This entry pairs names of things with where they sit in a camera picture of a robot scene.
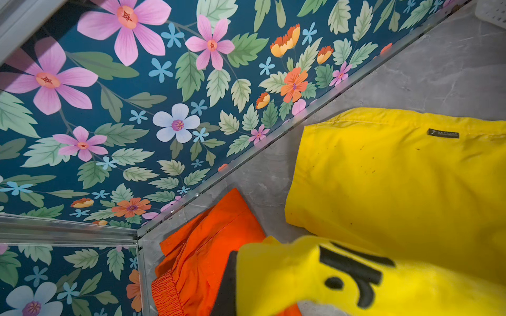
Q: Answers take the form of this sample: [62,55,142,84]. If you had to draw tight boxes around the yellow shorts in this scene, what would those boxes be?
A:
[235,108,505,315]

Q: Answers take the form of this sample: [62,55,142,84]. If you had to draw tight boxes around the orange shorts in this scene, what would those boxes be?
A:
[152,188,277,315]

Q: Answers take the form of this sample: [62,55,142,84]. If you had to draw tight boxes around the white plastic laundry basket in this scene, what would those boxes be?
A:
[475,0,506,30]

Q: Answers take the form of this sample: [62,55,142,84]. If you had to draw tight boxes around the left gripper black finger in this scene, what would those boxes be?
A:
[210,251,238,316]

